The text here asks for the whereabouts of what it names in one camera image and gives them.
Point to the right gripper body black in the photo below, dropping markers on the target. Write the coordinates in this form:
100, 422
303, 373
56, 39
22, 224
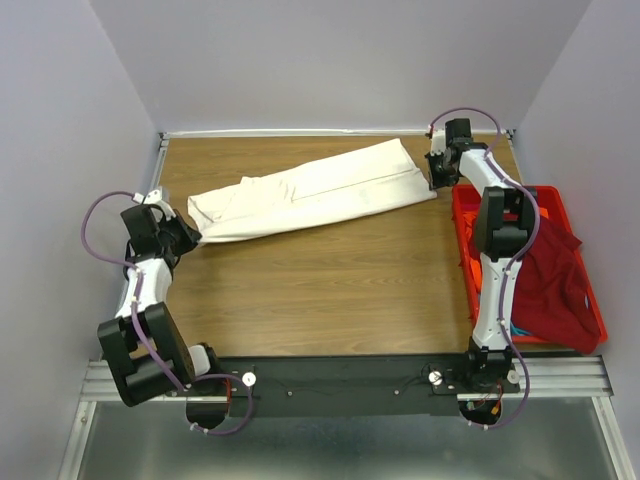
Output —
438, 174

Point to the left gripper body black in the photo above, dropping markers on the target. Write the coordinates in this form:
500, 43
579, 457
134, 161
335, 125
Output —
175, 233

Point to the white t shirt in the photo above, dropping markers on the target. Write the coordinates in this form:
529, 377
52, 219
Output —
335, 189

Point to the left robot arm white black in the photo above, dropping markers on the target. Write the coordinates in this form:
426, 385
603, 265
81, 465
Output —
142, 346

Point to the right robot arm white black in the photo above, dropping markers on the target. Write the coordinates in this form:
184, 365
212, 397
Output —
506, 226

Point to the orange t shirt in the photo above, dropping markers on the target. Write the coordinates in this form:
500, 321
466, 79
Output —
473, 256

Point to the dark red t shirt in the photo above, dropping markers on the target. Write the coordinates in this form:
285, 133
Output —
550, 300

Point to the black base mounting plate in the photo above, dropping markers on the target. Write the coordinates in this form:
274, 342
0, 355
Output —
449, 384

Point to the teal t shirt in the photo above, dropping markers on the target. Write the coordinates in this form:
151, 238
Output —
520, 333

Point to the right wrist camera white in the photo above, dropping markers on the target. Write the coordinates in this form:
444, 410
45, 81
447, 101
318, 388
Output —
437, 138

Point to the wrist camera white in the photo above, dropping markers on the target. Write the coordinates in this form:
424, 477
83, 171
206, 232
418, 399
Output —
437, 138
157, 198

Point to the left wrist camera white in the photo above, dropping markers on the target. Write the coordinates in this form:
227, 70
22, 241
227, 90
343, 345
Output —
157, 198

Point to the aluminium table frame rail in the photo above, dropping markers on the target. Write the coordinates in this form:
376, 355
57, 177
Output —
96, 389

